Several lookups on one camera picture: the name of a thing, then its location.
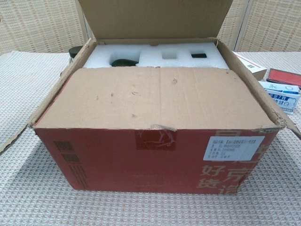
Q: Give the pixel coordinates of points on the red cardboard shipping box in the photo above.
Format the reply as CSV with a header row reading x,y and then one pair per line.
x,y
141,99

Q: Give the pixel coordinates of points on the white foam insert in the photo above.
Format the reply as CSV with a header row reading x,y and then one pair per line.
x,y
150,56

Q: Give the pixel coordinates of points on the white orange product box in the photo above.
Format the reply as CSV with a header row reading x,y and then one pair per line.
x,y
255,68

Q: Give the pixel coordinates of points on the blue white toothpaste box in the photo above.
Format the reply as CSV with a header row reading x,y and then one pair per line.
x,y
284,99

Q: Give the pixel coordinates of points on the black ceramic teapot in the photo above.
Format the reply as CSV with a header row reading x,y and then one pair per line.
x,y
123,63

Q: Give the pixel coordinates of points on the glass jar with black lid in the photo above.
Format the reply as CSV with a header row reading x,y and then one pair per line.
x,y
74,51

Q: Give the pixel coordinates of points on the beige woven tablecloth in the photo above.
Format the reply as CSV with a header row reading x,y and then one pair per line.
x,y
28,176

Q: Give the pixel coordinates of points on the red stamp ink pad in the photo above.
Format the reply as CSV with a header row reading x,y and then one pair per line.
x,y
285,75

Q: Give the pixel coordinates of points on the woven folding screen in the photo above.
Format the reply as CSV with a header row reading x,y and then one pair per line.
x,y
35,23

